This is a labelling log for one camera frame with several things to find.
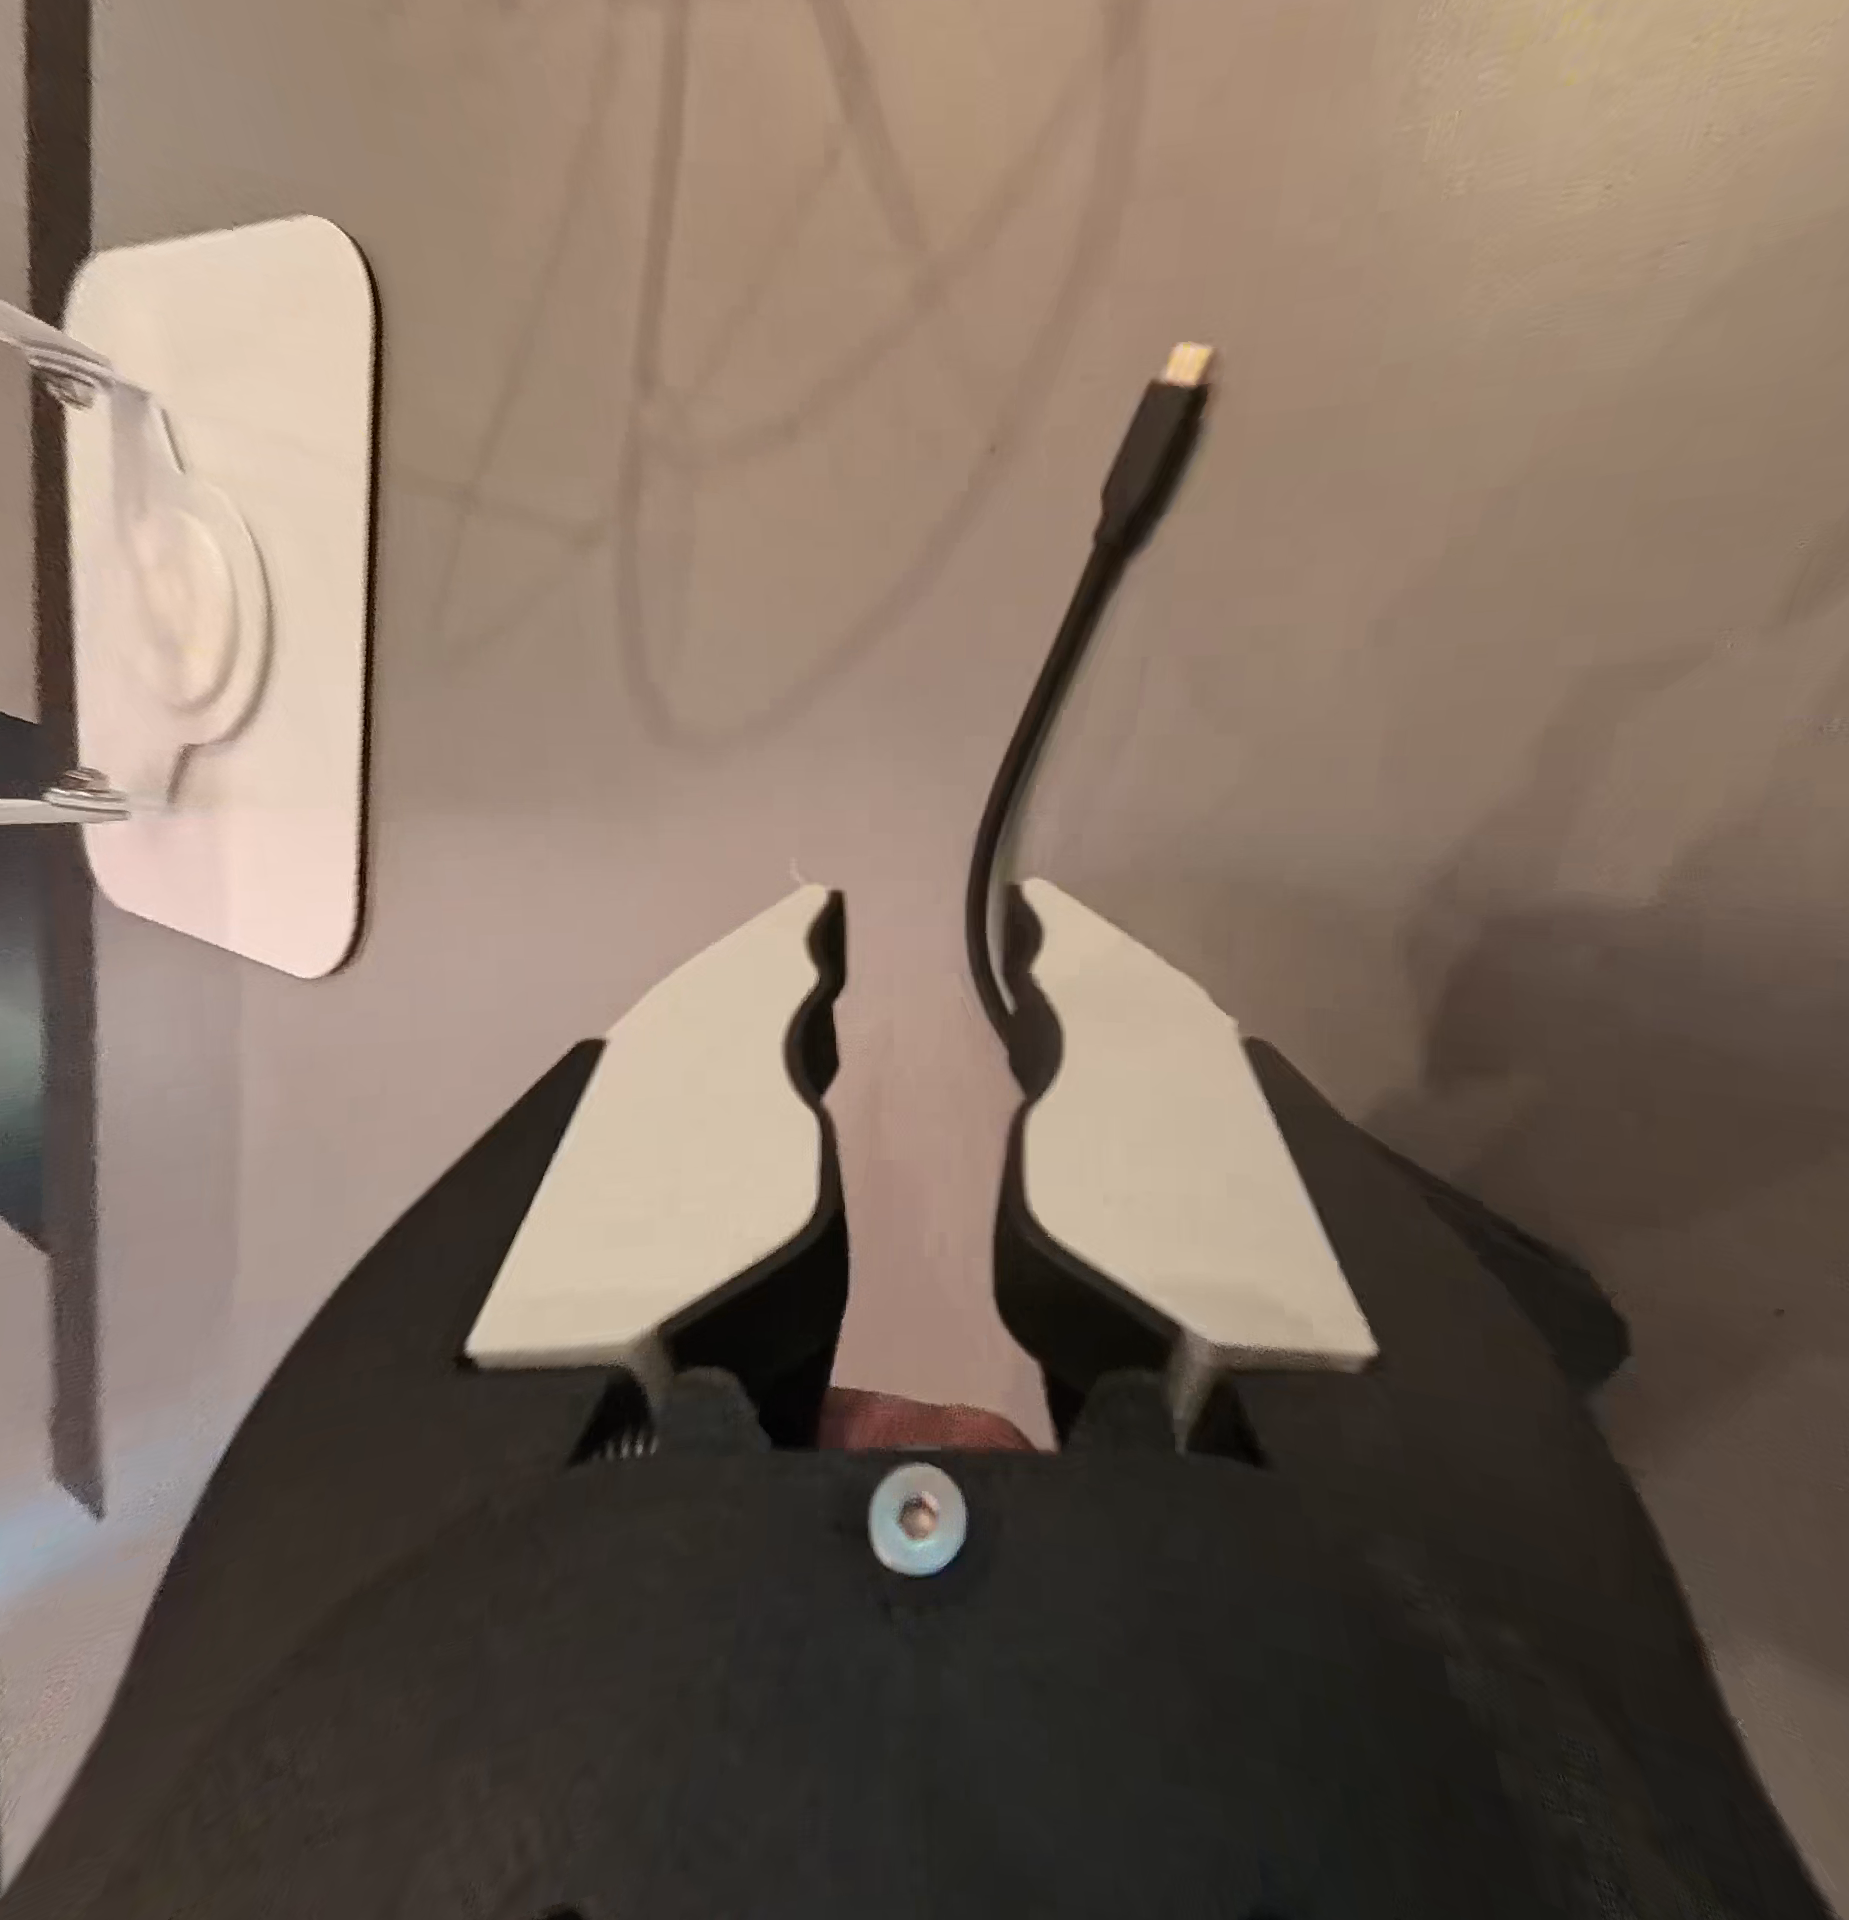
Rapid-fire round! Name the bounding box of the thin black cable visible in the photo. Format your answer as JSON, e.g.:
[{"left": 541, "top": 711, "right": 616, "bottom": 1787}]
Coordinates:
[{"left": 967, "top": 342, "right": 1223, "bottom": 1054}]

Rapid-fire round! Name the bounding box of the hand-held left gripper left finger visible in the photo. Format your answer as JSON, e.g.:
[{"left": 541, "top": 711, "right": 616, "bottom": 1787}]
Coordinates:
[{"left": 463, "top": 883, "right": 854, "bottom": 1450}]

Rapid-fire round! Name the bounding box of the white panel stand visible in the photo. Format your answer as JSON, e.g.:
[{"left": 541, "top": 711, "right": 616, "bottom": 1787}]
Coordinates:
[{"left": 0, "top": 214, "right": 384, "bottom": 981}]

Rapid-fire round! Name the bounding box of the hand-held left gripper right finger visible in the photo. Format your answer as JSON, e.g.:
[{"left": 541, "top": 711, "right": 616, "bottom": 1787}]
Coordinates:
[{"left": 996, "top": 875, "right": 1383, "bottom": 1450}]

